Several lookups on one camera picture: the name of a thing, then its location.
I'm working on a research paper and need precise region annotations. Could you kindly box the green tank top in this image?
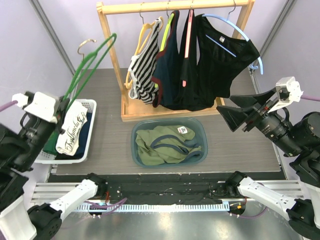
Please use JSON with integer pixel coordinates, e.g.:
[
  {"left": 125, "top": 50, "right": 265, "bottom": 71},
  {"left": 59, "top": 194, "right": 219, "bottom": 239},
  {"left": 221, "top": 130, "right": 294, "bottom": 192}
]
[{"left": 135, "top": 125, "right": 202, "bottom": 166}]

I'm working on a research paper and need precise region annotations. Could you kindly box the green hanger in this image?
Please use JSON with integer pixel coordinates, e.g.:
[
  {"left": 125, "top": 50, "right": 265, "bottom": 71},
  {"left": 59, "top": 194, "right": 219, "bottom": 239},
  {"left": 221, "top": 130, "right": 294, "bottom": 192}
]
[{"left": 61, "top": 33, "right": 117, "bottom": 111}]

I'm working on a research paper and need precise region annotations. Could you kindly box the striped tank top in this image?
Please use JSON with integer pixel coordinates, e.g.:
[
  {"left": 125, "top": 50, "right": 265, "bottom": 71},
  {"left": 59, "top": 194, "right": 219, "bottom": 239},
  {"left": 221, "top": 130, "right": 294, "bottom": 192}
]
[{"left": 128, "top": 17, "right": 164, "bottom": 105}]

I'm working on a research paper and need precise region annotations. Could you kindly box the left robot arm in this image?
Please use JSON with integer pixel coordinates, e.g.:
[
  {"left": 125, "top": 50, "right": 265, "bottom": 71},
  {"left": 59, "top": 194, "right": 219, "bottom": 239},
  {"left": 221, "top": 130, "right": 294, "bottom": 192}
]
[{"left": 0, "top": 113, "right": 108, "bottom": 240}]

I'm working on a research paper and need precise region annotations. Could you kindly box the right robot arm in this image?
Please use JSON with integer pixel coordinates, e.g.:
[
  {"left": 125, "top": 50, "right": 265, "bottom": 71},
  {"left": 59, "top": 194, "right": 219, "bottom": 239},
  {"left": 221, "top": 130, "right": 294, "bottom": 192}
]
[{"left": 216, "top": 88, "right": 320, "bottom": 240}]

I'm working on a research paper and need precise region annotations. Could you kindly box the black tank top on pink hanger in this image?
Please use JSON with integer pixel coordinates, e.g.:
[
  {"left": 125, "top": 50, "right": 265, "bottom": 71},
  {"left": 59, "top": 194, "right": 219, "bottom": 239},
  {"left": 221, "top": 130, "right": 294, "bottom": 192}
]
[{"left": 174, "top": 9, "right": 201, "bottom": 112}]

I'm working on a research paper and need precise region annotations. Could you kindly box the navy maroon-trim tank top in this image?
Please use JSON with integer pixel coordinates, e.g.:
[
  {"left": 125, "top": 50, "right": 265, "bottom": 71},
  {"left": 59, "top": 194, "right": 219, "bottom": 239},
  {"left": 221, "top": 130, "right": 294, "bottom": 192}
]
[{"left": 151, "top": 10, "right": 180, "bottom": 108}]

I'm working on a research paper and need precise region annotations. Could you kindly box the light blue hanger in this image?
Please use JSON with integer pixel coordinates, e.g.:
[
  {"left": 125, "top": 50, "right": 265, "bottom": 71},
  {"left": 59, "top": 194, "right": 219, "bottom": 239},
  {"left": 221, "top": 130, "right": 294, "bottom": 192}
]
[{"left": 202, "top": 0, "right": 264, "bottom": 75}]

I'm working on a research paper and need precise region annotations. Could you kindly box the pink hanger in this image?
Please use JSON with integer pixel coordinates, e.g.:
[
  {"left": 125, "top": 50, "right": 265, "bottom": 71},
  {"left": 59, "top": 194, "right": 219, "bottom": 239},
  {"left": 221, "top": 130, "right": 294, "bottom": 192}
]
[{"left": 182, "top": 9, "right": 194, "bottom": 88}]

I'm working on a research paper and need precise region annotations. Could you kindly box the neon yellow hanger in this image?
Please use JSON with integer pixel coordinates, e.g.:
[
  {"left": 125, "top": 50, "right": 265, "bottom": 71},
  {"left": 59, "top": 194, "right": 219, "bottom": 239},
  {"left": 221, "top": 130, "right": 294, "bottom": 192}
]
[{"left": 154, "top": 12, "right": 175, "bottom": 88}]

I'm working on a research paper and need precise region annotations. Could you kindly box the green folded garment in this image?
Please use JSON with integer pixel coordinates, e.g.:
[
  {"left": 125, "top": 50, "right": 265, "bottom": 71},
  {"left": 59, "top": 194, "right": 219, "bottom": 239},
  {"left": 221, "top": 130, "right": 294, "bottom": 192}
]
[{"left": 42, "top": 131, "right": 59, "bottom": 156}]

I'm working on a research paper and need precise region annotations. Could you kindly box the white laundry basket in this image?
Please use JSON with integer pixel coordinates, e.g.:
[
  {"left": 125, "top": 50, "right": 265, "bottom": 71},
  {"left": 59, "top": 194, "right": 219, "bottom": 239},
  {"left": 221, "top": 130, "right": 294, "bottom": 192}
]
[{"left": 35, "top": 99, "right": 97, "bottom": 165}]

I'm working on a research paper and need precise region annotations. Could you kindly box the blue plastic tub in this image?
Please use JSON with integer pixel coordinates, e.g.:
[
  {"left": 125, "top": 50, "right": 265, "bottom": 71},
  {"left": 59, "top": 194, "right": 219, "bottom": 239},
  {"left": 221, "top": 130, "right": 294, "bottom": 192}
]
[{"left": 131, "top": 117, "right": 208, "bottom": 168}]

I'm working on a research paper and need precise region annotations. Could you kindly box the white printed shirt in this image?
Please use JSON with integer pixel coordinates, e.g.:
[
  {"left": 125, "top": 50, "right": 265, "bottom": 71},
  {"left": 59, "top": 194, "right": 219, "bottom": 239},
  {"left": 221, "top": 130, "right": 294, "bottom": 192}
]
[{"left": 55, "top": 100, "right": 88, "bottom": 156}]

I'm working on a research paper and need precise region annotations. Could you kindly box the navy folded garment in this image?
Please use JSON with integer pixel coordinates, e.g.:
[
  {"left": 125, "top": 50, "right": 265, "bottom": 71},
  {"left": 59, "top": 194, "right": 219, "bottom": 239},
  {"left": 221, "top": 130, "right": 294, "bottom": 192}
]
[{"left": 73, "top": 112, "right": 92, "bottom": 159}]

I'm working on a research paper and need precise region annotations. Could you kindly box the wooden clothes rack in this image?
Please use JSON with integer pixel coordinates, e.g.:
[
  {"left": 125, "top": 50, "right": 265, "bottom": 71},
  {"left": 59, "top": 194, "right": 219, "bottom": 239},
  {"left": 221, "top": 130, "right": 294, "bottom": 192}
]
[{"left": 96, "top": 0, "right": 255, "bottom": 122}]

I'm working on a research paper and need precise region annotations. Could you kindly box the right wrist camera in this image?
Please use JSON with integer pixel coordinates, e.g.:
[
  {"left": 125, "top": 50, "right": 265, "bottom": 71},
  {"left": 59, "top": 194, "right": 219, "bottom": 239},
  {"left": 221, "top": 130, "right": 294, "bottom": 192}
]
[{"left": 268, "top": 76, "right": 303, "bottom": 113}]

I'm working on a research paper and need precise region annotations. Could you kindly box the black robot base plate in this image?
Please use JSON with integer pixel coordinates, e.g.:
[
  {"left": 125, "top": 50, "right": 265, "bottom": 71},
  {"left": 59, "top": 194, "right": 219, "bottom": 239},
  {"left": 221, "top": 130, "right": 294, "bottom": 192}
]
[{"left": 47, "top": 173, "right": 256, "bottom": 204}]

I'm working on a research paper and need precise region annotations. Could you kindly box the white cable duct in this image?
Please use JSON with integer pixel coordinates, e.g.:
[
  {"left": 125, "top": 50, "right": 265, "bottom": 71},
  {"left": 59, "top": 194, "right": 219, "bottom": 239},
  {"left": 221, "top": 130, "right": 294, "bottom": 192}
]
[{"left": 73, "top": 201, "right": 230, "bottom": 213}]

